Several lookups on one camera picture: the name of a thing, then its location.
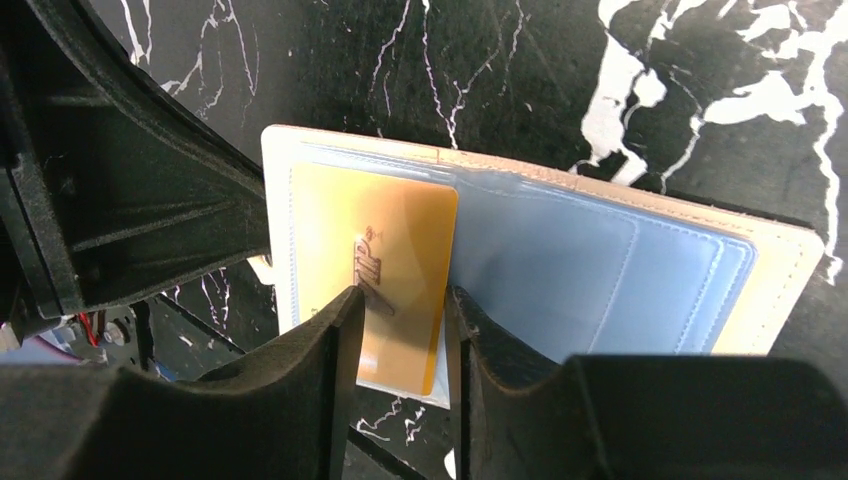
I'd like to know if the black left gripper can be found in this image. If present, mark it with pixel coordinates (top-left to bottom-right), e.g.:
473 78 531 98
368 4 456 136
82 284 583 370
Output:
1 1 270 319

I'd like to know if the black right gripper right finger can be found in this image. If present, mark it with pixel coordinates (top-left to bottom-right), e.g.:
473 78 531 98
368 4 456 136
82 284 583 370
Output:
445 287 847 479

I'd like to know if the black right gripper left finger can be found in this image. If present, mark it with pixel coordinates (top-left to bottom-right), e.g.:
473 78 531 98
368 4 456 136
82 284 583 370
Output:
1 286 365 479

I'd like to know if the beige card holder wallet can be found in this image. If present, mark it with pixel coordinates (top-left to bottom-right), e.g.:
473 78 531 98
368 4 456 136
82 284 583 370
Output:
261 125 824 407

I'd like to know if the gold credit card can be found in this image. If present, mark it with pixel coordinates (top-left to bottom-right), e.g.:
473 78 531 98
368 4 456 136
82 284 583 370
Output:
292 164 458 396

